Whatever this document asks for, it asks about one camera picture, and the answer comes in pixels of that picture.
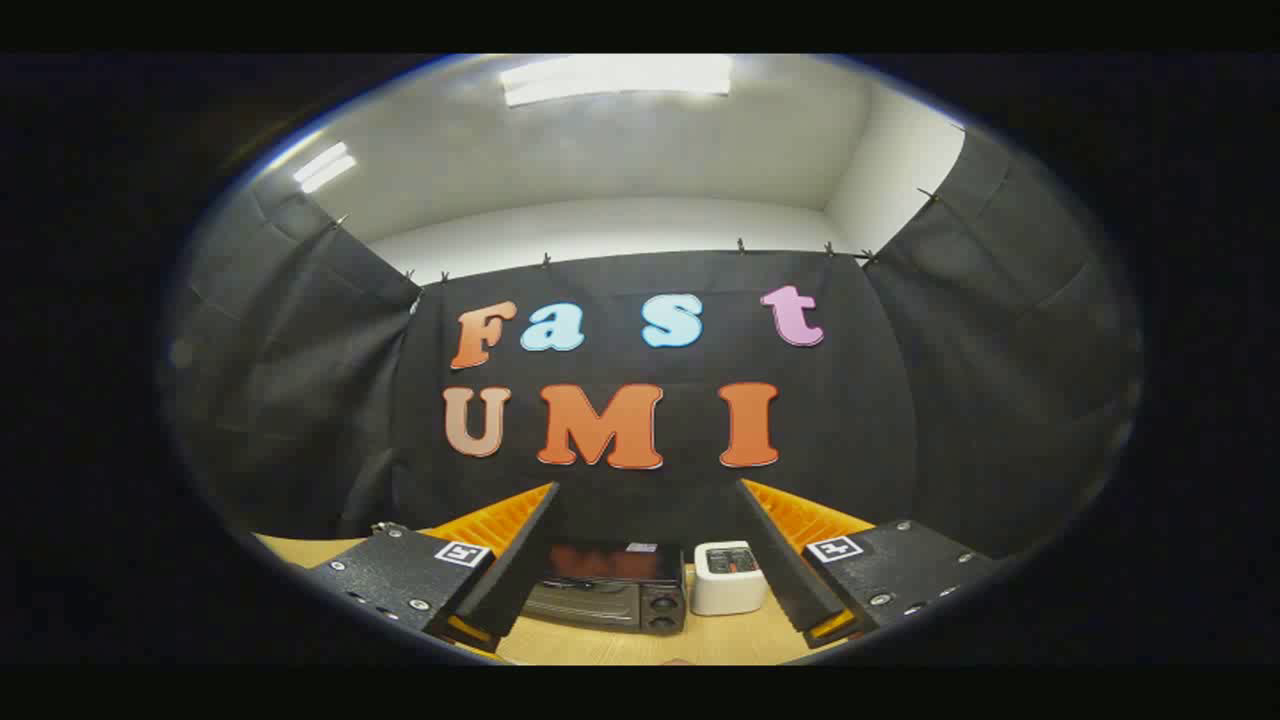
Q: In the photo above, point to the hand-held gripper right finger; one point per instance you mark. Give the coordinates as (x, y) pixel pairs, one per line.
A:
(785, 570)

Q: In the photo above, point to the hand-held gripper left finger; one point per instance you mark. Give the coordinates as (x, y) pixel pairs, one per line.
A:
(520, 570)

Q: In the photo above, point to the black toaster oven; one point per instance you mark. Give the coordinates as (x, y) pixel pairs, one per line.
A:
(610, 590)

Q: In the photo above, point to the white bread toaster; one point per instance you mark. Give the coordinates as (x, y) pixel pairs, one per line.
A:
(728, 590)

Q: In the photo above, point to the black backdrop cloth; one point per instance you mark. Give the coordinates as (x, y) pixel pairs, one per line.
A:
(880, 400)

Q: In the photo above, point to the small ceiling light panel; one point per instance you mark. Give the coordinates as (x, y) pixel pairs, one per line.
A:
(324, 167)

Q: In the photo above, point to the large ceiling light panel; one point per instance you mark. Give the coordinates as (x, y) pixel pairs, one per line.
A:
(615, 78)

